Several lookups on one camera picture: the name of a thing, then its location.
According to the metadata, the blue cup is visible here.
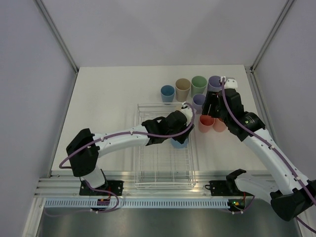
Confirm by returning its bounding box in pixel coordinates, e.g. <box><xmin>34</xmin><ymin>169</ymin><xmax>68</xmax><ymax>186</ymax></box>
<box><xmin>160</xmin><ymin>85</ymin><xmax>175</xmax><ymax>103</ymax></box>
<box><xmin>170</xmin><ymin>138</ymin><xmax>189</xmax><ymax>149</ymax></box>

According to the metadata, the purple cup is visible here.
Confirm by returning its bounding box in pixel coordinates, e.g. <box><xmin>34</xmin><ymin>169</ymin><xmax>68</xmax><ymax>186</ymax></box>
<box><xmin>207</xmin><ymin>76</ymin><xmax>221</xmax><ymax>92</ymax></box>
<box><xmin>192</xmin><ymin>94</ymin><xmax>205</xmax><ymax>114</ymax></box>

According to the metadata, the pink cup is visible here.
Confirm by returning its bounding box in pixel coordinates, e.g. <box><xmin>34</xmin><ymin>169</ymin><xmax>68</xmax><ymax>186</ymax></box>
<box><xmin>198</xmin><ymin>115</ymin><xmax>215</xmax><ymax>133</ymax></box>
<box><xmin>213</xmin><ymin>118</ymin><xmax>226</xmax><ymax>133</ymax></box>

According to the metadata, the green cup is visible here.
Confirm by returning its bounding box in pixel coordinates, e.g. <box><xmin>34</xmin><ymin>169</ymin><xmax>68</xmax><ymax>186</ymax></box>
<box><xmin>191</xmin><ymin>76</ymin><xmax>207</xmax><ymax>98</ymax></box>

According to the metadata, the beige cup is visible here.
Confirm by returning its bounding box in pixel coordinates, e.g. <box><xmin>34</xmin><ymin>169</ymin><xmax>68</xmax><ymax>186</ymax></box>
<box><xmin>175</xmin><ymin>78</ymin><xmax>191</xmax><ymax>102</ymax></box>
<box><xmin>175</xmin><ymin>104</ymin><xmax>182</xmax><ymax>111</ymax></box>

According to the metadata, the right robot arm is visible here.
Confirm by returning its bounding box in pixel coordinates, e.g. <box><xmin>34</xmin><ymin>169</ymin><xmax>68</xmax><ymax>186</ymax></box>
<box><xmin>202</xmin><ymin>89</ymin><xmax>316</xmax><ymax>221</ymax></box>

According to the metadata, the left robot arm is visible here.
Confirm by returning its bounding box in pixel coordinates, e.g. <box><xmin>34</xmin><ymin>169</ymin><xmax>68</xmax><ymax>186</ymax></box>
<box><xmin>66</xmin><ymin>108</ymin><xmax>195</xmax><ymax>196</ymax></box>

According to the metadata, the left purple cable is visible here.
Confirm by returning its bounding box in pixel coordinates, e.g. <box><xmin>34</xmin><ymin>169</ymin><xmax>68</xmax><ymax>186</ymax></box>
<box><xmin>59</xmin><ymin>103</ymin><xmax>197</xmax><ymax>169</ymax></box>

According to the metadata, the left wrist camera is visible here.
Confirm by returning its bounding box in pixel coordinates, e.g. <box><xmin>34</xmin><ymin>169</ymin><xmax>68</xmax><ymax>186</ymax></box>
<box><xmin>180</xmin><ymin>103</ymin><xmax>196</xmax><ymax>123</ymax></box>

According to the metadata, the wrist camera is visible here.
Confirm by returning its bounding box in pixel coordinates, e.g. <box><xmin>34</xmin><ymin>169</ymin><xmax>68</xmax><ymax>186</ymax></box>
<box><xmin>180</xmin><ymin>103</ymin><xmax>196</xmax><ymax>123</ymax></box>
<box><xmin>219</xmin><ymin>76</ymin><xmax>238</xmax><ymax>89</ymax></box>

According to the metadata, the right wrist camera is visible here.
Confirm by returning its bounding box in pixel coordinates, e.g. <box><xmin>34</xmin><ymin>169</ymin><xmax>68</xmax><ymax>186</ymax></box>
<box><xmin>219</xmin><ymin>76</ymin><xmax>238</xmax><ymax>89</ymax></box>

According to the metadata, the white wire dish rack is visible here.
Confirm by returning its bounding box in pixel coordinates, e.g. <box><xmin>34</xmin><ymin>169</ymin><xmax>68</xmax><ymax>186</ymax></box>
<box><xmin>135</xmin><ymin>103</ymin><xmax>196</xmax><ymax>189</ymax></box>

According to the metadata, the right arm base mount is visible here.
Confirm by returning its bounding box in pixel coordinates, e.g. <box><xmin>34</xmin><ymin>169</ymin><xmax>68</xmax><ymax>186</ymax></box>
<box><xmin>204</xmin><ymin>180</ymin><xmax>238</xmax><ymax>197</ymax></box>

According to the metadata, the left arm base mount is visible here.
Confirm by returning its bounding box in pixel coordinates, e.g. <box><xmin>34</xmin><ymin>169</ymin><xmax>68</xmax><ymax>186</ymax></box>
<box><xmin>79</xmin><ymin>180</ymin><xmax>124</xmax><ymax>196</ymax></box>

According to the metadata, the aluminium rail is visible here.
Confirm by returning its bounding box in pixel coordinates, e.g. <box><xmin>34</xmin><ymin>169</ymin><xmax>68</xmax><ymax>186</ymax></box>
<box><xmin>35</xmin><ymin>171</ymin><xmax>227</xmax><ymax>197</ymax></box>

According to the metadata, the slotted cable duct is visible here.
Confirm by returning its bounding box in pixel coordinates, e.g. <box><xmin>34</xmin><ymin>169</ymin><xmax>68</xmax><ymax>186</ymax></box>
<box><xmin>44</xmin><ymin>198</ymin><xmax>229</xmax><ymax>209</ymax></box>

